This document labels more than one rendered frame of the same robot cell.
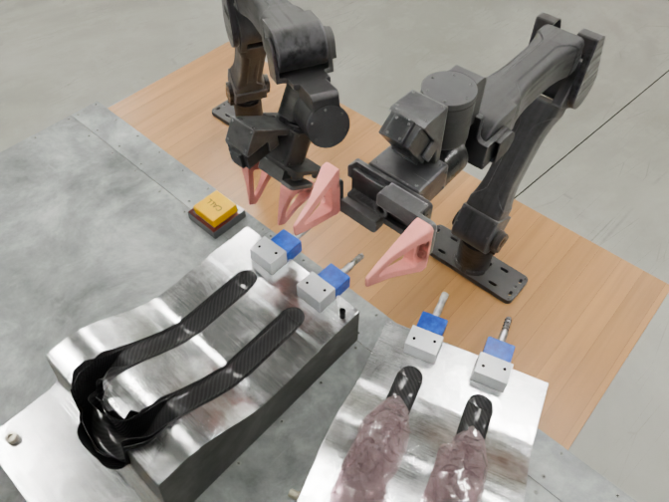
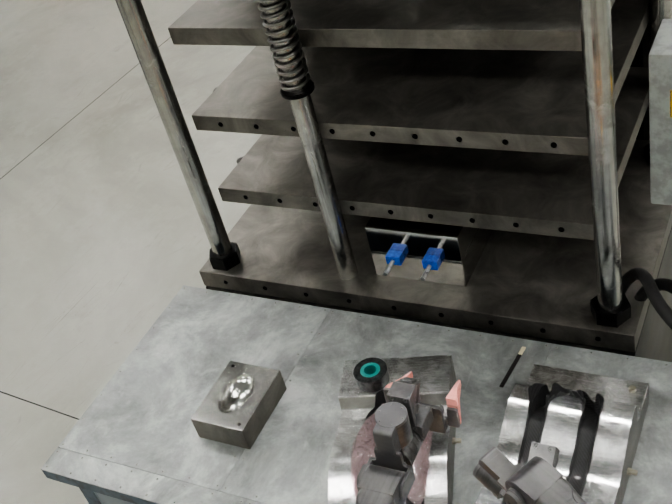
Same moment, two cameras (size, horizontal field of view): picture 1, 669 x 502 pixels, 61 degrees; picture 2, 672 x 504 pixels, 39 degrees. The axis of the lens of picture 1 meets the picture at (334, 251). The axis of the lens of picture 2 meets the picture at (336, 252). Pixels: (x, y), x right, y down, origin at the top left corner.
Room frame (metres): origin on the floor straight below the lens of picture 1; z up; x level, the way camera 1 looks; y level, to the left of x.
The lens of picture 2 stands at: (1.57, -0.28, 2.52)
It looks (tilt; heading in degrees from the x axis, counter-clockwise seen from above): 38 degrees down; 172
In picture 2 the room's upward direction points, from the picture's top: 16 degrees counter-clockwise
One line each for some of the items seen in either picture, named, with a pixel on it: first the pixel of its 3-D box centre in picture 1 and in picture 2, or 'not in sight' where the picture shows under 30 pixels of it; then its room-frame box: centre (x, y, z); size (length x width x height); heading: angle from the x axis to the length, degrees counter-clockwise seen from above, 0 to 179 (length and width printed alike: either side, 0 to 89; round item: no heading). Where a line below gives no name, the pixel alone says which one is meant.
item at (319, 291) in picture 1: (335, 278); not in sight; (0.54, 0.00, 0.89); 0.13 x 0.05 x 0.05; 138
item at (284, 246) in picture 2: not in sight; (444, 214); (-0.67, 0.38, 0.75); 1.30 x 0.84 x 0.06; 48
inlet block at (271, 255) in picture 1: (289, 243); not in sight; (0.62, 0.08, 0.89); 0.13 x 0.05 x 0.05; 139
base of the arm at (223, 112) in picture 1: (248, 111); not in sight; (1.04, 0.19, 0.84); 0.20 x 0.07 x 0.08; 48
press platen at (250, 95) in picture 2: not in sight; (424, 59); (-0.70, 0.41, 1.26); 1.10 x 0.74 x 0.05; 48
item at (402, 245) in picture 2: not in sight; (445, 201); (-0.57, 0.36, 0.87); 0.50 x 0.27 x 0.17; 138
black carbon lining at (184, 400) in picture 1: (188, 356); (553, 446); (0.39, 0.21, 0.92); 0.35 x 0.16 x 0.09; 138
